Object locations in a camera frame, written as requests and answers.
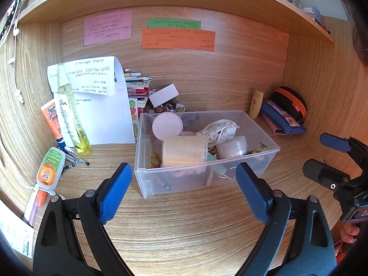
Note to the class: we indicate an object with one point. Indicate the cream plastic jar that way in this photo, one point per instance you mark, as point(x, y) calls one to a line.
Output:
point(184, 151)

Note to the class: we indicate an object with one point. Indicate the green red braided charm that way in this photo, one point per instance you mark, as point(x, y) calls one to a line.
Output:
point(155, 161)

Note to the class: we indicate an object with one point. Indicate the orange paper note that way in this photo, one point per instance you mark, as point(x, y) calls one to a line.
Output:
point(178, 39)

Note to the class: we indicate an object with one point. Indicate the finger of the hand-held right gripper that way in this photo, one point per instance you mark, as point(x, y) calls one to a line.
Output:
point(319, 171)
point(332, 141)

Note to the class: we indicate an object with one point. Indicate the bowl of beads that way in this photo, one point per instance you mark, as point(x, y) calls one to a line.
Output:
point(169, 109)

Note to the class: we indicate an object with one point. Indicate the yellow black small packet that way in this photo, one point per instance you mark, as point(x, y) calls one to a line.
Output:
point(260, 148)

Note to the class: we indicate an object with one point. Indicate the pink round case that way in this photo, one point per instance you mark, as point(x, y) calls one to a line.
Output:
point(166, 126)

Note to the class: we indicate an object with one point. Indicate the clear plastic storage box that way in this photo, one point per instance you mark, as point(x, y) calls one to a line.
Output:
point(184, 182)

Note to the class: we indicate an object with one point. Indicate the black pen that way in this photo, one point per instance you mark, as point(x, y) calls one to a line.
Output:
point(76, 158)
point(69, 165)

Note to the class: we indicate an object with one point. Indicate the small yellow bottle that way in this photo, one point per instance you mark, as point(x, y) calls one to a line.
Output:
point(256, 103)

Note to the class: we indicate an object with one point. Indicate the yellow spray bottle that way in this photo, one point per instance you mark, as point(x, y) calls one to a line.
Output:
point(73, 112)

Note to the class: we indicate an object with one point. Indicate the pink paper note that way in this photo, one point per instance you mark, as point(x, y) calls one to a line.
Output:
point(107, 27)

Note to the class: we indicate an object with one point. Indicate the small white box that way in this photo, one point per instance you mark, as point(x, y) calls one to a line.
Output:
point(164, 95)

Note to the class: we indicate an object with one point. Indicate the pink wallet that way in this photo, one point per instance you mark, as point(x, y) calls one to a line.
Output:
point(276, 126)

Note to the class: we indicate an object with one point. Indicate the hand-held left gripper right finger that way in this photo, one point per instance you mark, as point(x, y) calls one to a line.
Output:
point(253, 191)

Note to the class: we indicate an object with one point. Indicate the slim white tube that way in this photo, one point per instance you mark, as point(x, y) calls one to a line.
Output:
point(28, 207)

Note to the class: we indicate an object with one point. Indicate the black orange zip case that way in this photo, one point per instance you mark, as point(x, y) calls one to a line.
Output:
point(290, 102)

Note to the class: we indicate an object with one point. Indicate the white handwritten paper sheet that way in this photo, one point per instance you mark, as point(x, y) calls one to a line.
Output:
point(106, 118)

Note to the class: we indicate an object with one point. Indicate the white bottle orange label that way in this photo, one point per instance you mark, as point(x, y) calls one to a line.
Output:
point(50, 172)

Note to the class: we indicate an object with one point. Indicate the orange sunscreen tube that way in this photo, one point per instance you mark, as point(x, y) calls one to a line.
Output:
point(51, 118)

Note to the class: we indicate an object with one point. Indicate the blue pencil case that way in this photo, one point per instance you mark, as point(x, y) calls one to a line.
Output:
point(281, 118)

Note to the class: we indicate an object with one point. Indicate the wooden desk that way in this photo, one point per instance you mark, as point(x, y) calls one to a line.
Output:
point(187, 230)

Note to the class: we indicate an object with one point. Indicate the person's right hand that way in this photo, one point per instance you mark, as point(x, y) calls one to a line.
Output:
point(349, 233)

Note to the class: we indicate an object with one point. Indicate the white printed paper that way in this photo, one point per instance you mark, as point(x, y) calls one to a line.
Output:
point(17, 233)

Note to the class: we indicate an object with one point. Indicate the translucent white round jar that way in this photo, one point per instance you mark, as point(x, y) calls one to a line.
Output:
point(231, 146)

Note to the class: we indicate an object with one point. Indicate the fruit sticker sheet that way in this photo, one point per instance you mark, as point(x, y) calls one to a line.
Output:
point(133, 112)

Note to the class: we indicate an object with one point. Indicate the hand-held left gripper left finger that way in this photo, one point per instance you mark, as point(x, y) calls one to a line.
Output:
point(116, 189)

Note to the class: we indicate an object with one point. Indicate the green paper note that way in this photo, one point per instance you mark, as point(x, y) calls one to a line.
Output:
point(174, 24)

